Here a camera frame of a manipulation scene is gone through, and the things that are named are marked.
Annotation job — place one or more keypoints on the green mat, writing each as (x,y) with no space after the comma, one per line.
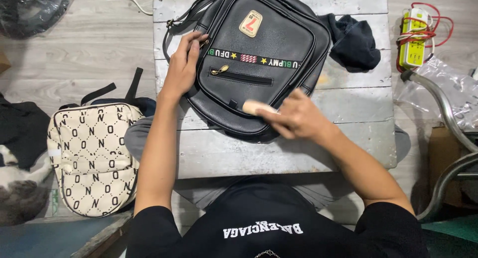
(453,235)

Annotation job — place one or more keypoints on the person's left fingers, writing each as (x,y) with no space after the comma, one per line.
(192,41)

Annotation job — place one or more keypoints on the black bag in clear plastic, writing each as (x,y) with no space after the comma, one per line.
(30,7)

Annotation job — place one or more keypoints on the dark navy cloth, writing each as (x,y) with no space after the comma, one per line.
(353,41)

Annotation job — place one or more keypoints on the person's black printed shirt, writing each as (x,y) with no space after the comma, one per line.
(261,213)

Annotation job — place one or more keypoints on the brown cardboard box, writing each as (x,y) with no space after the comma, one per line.
(442,157)

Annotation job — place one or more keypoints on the person's left hand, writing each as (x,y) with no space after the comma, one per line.
(181,69)

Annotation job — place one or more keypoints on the grey and white cat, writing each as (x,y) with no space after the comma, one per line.
(18,198)

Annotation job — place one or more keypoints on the person's right hand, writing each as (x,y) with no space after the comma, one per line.
(304,118)

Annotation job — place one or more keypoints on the black leather shoulder bag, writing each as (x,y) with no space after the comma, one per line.
(261,34)

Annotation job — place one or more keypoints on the wooden brush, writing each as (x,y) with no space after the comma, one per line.
(252,106)

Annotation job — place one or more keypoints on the person's right fingers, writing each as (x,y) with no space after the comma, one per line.
(287,114)

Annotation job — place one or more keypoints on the yellow and white power strip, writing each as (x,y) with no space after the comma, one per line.
(412,45)

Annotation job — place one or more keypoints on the cream letter-patterned backpack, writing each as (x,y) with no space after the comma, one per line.
(95,157)

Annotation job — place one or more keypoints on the black garment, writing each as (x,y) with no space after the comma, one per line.
(22,131)

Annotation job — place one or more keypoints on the blue-grey wooden board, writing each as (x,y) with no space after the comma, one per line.
(48,237)

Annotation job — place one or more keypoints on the curved metal tube frame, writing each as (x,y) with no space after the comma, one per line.
(446,108)

